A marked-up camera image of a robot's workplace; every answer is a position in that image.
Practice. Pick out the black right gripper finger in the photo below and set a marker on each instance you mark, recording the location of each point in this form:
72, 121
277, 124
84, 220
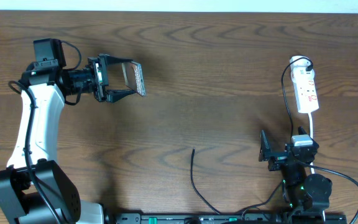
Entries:
265, 152
301, 131

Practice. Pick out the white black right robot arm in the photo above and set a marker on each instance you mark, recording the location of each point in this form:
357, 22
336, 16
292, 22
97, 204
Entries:
307, 194

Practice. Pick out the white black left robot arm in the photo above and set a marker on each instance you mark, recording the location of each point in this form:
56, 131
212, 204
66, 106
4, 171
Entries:
33, 187

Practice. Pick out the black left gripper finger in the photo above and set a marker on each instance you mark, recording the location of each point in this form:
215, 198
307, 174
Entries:
113, 96
111, 60

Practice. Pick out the white charger plug adapter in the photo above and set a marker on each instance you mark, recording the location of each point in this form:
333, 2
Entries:
299, 61

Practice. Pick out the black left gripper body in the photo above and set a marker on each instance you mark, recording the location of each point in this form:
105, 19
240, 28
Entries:
97, 76

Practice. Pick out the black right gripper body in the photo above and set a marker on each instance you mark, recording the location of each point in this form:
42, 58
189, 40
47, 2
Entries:
276, 163

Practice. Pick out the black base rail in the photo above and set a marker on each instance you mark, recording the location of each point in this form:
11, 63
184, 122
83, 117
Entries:
136, 218

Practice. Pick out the white power strip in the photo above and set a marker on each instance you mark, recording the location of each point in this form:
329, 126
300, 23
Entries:
305, 90

